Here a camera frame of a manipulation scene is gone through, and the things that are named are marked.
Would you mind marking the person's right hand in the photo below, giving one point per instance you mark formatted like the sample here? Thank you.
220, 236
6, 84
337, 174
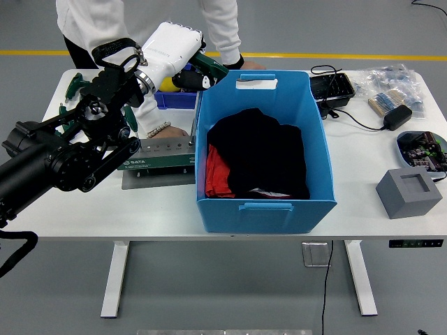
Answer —
171, 132

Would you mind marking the person's left hand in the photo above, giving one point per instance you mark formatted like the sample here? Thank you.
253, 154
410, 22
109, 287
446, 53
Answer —
251, 65

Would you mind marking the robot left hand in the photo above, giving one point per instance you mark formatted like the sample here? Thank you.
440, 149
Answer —
171, 45

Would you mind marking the green metal tool stand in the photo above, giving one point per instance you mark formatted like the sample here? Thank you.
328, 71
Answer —
157, 162

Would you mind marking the large blue plastic box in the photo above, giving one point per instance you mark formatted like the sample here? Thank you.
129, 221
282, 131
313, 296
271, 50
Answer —
265, 216

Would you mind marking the person's right forearm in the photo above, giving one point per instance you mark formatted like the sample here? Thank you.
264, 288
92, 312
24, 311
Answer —
146, 111

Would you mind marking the person's left forearm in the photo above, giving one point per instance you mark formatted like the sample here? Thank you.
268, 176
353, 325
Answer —
227, 45

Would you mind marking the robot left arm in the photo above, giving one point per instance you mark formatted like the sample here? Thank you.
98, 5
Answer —
35, 164

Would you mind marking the black wristwatch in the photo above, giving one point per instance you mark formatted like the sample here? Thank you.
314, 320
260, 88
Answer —
234, 63

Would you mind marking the small blue parts bin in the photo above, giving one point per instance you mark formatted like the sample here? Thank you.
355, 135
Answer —
174, 101

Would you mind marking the yellow lemon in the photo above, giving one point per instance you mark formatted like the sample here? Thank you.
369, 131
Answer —
167, 84

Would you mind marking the person torso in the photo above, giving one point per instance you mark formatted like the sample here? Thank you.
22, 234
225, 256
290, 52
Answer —
115, 21

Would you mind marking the red cloth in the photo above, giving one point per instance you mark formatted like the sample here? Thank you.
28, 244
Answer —
216, 174

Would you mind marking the black plastic tray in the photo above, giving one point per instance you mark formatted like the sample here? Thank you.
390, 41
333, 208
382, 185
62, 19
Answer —
331, 89

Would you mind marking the white table leg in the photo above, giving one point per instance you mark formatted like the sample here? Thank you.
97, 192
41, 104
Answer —
359, 275
117, 272

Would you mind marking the black cloth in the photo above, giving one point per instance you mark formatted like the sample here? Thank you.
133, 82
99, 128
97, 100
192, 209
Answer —
258, 153

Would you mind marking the black plug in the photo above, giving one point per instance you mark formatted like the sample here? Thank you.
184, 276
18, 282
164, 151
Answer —
327, 111

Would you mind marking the black table control panel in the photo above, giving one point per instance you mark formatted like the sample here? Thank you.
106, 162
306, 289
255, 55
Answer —
415, 243

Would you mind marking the grey block with square recess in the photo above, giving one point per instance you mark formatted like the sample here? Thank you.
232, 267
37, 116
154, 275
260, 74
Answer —
401, 206

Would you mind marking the metal floor plate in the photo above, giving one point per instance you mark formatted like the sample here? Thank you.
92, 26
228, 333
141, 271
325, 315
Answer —
316, 254

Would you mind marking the taped resistor strips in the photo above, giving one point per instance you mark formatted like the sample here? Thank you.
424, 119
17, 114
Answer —
384, 101

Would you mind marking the clear plastic component bags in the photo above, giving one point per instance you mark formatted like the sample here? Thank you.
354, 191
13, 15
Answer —
391, 78

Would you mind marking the black power adapter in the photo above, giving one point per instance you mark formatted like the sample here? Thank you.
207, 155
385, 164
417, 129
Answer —
398, 118

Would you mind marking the light blue plate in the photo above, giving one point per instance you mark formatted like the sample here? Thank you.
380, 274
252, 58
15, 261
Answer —
401, 155

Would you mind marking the circuit board parts pile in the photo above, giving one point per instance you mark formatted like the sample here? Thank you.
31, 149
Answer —
424, 150

